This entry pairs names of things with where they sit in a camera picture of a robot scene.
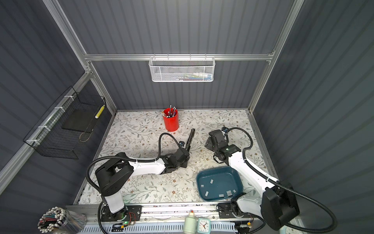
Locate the white glue bottle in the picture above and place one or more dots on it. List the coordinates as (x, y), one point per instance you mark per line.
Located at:
(190, 223)

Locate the black notebook in basket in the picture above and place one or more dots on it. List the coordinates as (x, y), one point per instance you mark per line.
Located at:
(80, 121)

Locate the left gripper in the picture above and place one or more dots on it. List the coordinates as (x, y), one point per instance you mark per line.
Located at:
(185, 164)

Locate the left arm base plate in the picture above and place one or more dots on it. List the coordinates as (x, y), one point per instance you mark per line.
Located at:
(128, 213)

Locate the black stapler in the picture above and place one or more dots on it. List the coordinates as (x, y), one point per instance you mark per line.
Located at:
(189, 141)

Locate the teal plastic tray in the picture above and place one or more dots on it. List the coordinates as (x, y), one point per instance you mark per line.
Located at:
(219, 183)

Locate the jar of pencils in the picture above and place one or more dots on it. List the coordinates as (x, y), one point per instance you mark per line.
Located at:
(61, 221)

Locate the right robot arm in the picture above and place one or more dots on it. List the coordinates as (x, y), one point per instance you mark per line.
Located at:
(276, 206)

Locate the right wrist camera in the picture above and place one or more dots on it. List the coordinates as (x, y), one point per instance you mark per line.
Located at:
(224, 130)

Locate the red pencil cup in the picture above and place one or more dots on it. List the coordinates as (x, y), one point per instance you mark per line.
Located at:
(171, 119)

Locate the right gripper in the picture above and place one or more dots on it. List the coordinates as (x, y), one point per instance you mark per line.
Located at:
(208, 144)

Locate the small teal clock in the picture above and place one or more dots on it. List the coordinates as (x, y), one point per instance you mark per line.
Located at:
(203, 226)

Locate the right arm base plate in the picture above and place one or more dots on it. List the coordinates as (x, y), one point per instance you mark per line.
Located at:
(228, 210)

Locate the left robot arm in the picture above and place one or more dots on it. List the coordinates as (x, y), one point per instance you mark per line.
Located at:
(115, 172)

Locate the black wire basket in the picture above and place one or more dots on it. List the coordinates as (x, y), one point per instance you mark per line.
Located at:
(66, 131)

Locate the white wire mesh basket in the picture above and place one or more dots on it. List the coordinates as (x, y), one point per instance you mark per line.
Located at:
(189, 70)

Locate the yellow marker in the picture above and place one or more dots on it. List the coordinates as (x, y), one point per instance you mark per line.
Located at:
(100, 111)

